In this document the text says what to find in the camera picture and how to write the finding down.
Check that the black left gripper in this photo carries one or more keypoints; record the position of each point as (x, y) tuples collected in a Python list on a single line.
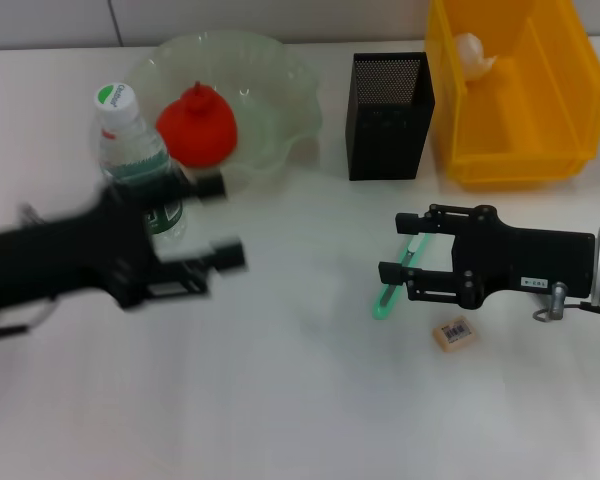
[(70, 255)]

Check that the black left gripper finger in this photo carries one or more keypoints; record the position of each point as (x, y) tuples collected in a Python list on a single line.
[(230, 257)]

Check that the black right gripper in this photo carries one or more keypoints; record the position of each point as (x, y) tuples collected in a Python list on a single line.
[(525, 260)]

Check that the green utility knife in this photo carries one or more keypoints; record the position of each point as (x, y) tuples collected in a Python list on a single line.
[(382, 305)]

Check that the red-orange toy fruit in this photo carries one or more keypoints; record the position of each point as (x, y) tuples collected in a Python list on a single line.
[(197, 130)]

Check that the clear water bottle green label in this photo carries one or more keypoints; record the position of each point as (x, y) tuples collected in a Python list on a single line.
[(125, 145)]

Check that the beige eraser with barcode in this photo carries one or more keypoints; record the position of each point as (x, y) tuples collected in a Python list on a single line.
[(455, 337)]

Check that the pale green glass fruit plate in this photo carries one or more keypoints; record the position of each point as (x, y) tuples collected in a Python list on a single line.
[(270, 100)]

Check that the black mesh pen holder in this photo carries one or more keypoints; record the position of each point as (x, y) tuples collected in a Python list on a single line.
[(390, 140)]

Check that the yellow plastic storage bin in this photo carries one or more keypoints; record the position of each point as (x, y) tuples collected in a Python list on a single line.
[(530, 110)]

